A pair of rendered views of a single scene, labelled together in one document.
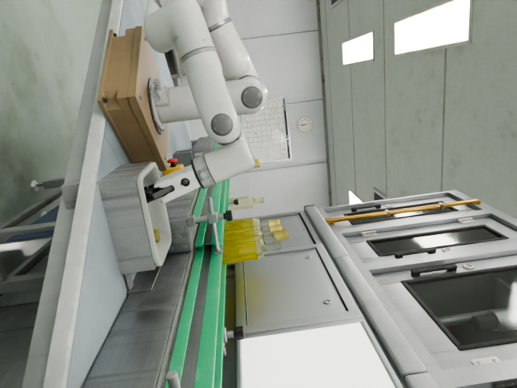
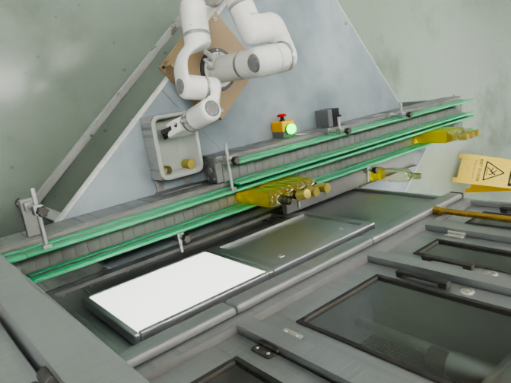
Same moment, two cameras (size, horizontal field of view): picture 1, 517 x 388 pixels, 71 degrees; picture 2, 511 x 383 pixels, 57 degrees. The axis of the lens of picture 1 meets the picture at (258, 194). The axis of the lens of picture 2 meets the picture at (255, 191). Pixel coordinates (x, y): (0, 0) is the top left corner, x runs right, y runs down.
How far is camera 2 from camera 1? 1.23 m
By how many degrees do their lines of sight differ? 52
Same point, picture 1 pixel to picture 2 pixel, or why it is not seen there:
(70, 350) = (80, 195)
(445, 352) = (286, 317)
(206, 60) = (188, 39)
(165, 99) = (211, 64)
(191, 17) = (185, 10)
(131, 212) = (150, 139)
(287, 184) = not seen: outside the picture
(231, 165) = (195, 116)
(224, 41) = (236, 18)
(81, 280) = (103, 167)
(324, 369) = (201, 279)
